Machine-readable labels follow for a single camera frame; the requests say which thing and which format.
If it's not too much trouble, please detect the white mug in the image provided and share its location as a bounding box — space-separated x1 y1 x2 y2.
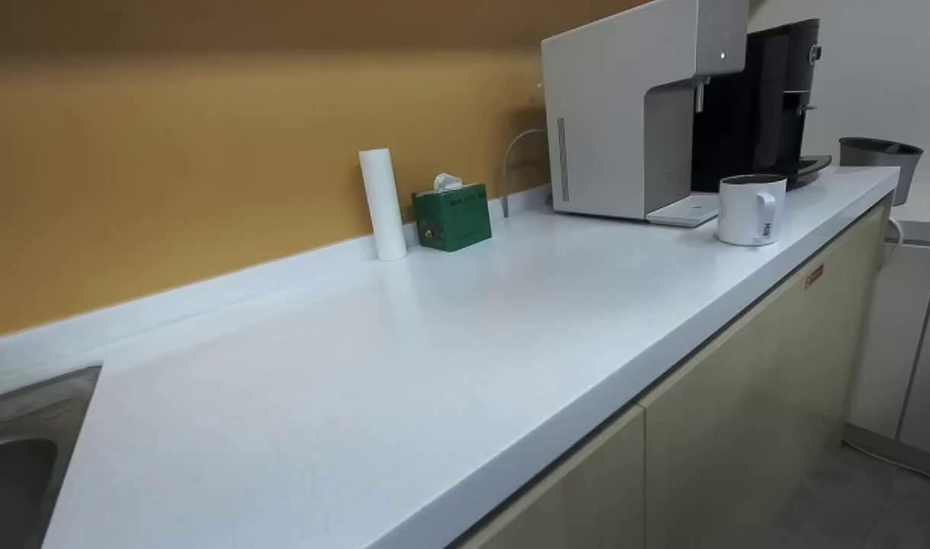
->
716 174 785 247

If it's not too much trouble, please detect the white coffee maker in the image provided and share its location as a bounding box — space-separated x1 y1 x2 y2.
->
538 0 751 228

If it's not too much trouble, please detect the green tissue box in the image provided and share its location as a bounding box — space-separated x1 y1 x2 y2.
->
412 174 489 250

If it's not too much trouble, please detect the white paper towel roll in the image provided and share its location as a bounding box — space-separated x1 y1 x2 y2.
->
359 148 404 260

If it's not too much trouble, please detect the beige lower cabinet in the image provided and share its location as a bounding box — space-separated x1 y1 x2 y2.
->
461 208 887 549

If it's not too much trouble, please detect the black espresso machine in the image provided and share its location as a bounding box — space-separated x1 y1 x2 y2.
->
693 17 829 193

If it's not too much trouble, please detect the grey trash bin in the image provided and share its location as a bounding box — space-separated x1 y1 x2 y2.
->
839 137 923 200

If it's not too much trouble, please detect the white side cabinet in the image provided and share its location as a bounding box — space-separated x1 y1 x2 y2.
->
846 182 930 463

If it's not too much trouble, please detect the stainless steel sink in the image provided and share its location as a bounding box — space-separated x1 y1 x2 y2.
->
0 365 99 549

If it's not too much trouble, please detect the grey power cable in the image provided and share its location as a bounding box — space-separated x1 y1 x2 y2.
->
497 126 544 221

